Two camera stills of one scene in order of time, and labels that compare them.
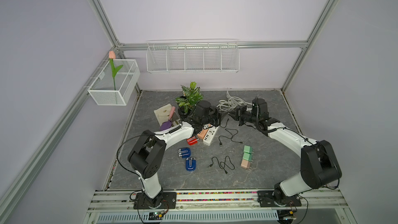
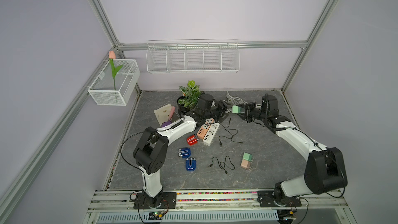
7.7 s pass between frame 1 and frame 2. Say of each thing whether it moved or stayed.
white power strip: stayed
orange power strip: stayed
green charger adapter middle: stayed
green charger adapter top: moved
